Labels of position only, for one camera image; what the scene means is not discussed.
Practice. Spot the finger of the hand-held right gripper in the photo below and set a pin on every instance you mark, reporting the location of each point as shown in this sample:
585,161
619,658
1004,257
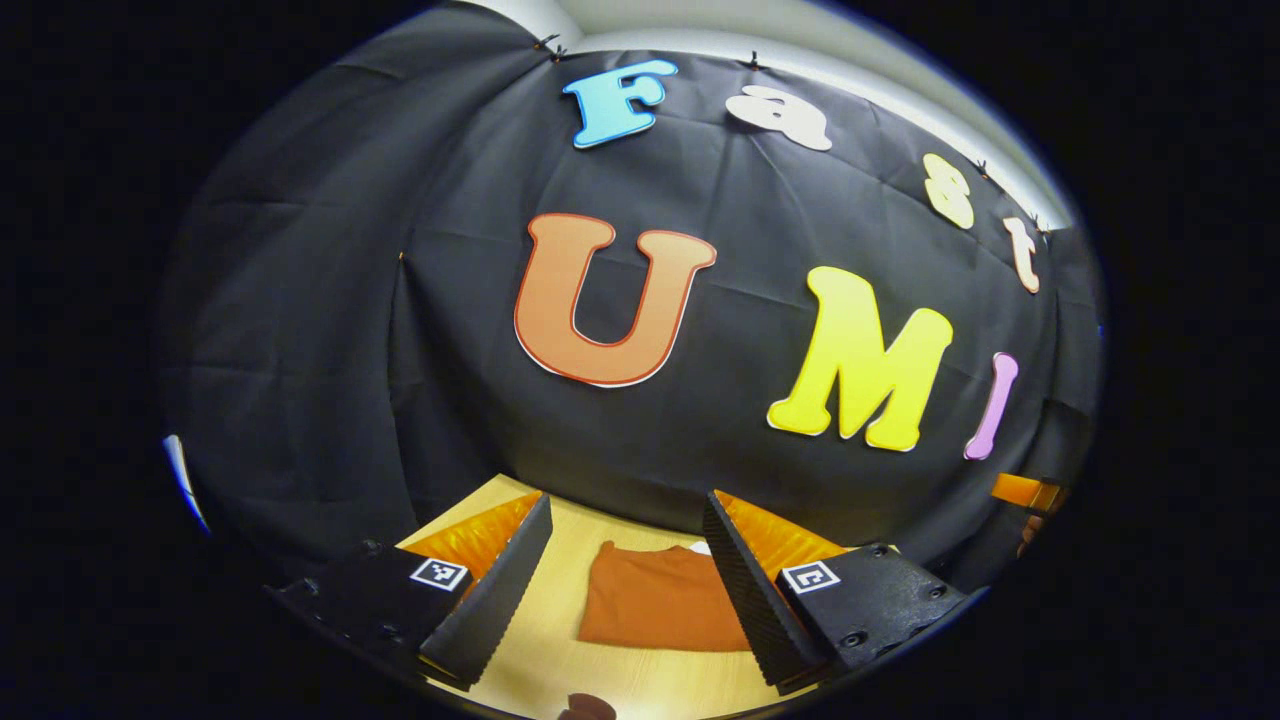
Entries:
1020,490

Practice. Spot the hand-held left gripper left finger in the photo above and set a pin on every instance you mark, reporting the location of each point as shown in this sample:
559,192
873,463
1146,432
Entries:
495,605

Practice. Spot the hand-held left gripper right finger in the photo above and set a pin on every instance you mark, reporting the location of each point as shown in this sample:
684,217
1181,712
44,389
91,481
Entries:
755,605

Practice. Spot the orange button-up jacket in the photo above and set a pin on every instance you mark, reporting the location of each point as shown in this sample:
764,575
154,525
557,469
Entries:
650,600

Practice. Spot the black backdrop cloth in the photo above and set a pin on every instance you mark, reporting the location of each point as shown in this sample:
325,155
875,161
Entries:
450,330

